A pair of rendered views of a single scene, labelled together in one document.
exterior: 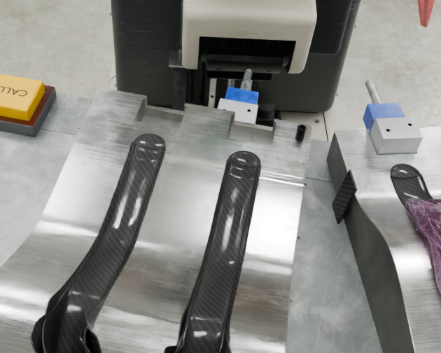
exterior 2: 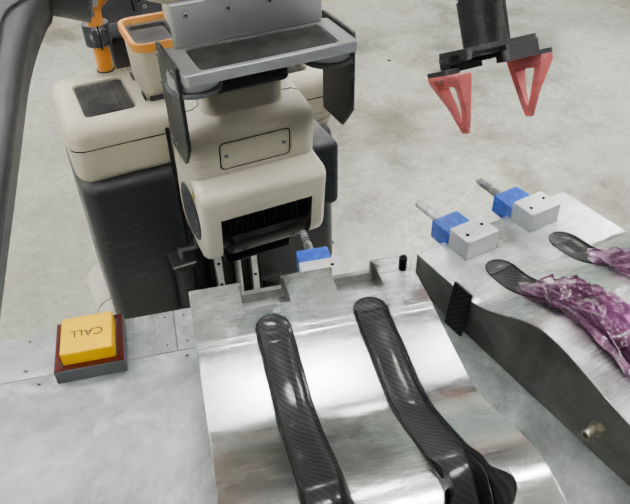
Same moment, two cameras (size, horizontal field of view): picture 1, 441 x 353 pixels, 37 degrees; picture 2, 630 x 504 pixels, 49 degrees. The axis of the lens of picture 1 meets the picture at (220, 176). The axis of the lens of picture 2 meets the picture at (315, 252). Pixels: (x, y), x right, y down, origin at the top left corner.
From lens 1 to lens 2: 0.20 m
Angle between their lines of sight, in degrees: 16
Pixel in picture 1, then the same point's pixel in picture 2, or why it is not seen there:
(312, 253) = not seen: hidden behind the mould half
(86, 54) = (46, 297)
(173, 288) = (393, 443)
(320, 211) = not seen: hidden behind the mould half
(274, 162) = (396, 297)
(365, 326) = (541, 415)
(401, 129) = (477, 230)
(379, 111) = (446, 223)
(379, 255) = (530, 343)
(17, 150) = (116, 391)
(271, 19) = (286, 182)
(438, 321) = (618, 376)
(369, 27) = not seen: hidden behind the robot
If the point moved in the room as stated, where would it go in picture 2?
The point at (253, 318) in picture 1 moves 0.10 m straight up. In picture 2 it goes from (484, 436) to (502, 357)
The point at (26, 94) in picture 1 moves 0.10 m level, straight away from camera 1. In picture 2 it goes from (101, 329) to (62, 288)
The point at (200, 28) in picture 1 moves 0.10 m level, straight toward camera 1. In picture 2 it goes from (221, 213) to (240, 248)
